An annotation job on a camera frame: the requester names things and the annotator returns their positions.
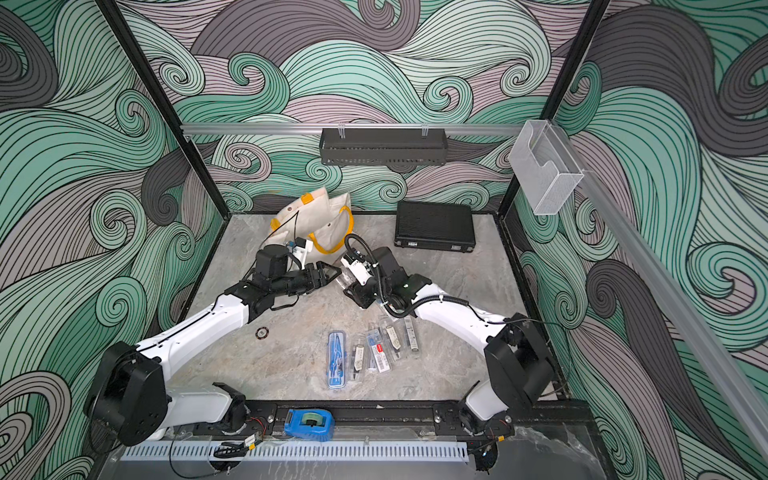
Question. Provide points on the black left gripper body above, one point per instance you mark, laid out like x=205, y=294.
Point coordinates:
x=295, y=283

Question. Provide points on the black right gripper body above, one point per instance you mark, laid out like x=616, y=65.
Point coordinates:
x=374, y=290

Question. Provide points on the clear case barcode label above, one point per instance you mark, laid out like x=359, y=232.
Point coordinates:
x=411, y=336

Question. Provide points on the blue compass set case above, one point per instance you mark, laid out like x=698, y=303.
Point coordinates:
x=336, y=372

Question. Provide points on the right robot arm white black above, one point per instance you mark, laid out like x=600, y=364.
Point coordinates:
x=519, y=365

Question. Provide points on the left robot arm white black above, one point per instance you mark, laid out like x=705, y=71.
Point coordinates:
x=129, y=395

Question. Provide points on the white canvas tote bag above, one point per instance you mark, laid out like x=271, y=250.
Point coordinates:
x=321, y=220

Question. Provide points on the black poker chip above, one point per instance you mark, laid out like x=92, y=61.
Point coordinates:
x=262, y=332

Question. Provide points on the clear case gold label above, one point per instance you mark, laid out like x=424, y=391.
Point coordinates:
x=392, y=338

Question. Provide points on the clear case beige label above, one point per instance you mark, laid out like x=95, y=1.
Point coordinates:
x=358, y=361

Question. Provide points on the clear case red label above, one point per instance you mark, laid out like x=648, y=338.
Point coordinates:
x=378, y=353

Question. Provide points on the black ribbed hard case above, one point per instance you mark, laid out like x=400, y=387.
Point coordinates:
x=434, y=226

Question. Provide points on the black wall tray shelf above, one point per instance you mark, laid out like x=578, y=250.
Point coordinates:
x=344, y=146

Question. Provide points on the clear acrylic wall holder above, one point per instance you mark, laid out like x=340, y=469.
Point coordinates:
x=544, y=162

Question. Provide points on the white slotted cable duct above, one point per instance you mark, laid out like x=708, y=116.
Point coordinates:
x=274, y=451

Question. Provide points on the black corner frame post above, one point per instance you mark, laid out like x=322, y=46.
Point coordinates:
x=572, y=51

